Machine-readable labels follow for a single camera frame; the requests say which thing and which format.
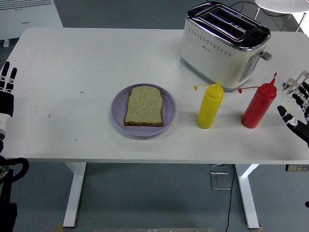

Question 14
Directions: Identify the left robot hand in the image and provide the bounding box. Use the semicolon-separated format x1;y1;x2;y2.
0;61;18;141

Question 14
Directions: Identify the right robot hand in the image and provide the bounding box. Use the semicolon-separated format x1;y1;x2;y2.
277;81;309;148

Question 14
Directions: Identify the red squeeze bottle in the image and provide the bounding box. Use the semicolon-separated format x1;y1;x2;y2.
238;72;278;129

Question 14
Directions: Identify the desk control panel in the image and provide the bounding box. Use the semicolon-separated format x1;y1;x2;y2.
285;164;309;173

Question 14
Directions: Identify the bread slice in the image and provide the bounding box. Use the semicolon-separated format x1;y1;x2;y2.
124;86;165;127

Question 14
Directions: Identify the white table leg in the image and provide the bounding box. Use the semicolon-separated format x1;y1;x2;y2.
235;164;260;230
62;162;87;228

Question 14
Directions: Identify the white heater appliance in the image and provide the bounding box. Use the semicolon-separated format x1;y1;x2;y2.
0;0;64;48

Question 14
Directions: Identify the yellow squeeze bottle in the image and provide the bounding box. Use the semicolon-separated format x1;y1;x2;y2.
193;80;225;130

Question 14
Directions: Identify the metal floor socket plate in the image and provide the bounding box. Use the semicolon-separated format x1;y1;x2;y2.
210;172;232;191

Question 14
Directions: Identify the white chrome toaster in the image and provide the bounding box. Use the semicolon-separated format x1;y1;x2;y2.
181;1;273;93

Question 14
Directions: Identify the round white side table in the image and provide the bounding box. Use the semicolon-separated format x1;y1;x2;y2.
254;0;309;32

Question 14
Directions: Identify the purple plate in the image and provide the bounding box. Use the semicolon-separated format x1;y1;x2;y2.
111;83;177;138

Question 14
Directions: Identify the black floor cable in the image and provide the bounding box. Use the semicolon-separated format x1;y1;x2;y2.
225;164;236;232

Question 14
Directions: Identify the thin black background cable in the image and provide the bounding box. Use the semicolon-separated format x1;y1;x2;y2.
229;1;257;9

